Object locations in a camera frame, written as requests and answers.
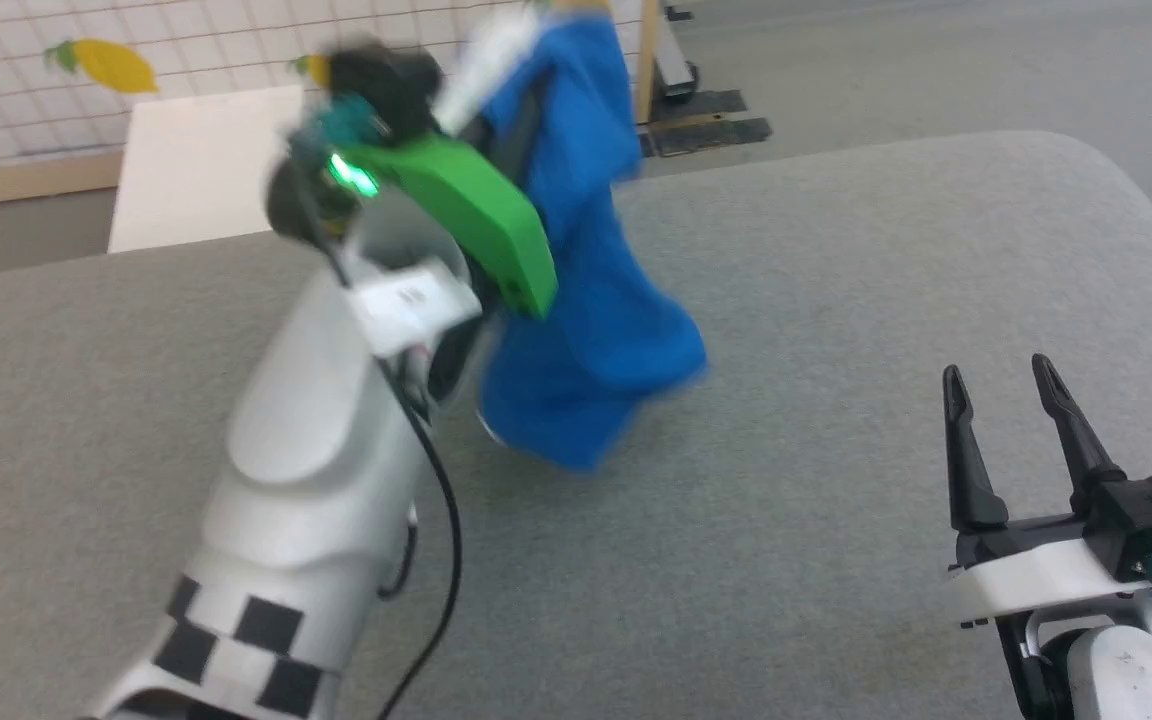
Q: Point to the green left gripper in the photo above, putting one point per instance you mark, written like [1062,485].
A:
[466,205]

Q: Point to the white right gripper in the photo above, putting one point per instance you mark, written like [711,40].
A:
[1026,580]

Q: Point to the blue shorts white waistband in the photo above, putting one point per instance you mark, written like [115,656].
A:
[586,330]

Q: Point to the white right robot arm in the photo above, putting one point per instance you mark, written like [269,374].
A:
[1126,670]

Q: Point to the metal partition foot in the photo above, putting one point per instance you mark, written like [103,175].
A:
[678,60]

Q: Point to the black floor mat piece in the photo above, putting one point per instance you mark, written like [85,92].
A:
[711,137]

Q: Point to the grey fabric sofa cushion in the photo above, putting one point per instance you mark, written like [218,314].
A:
[836,350]

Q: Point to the white box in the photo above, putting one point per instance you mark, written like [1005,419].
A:
[206,170]

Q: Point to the lemon print partition screen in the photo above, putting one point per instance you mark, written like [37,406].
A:
[6,100]

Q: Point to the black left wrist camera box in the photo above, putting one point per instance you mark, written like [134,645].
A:
[386,85]

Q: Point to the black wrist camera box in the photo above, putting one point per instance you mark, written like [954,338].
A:
[386,85]
[1151,525]

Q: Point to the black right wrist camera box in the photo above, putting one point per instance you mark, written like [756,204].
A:
[1151,525]

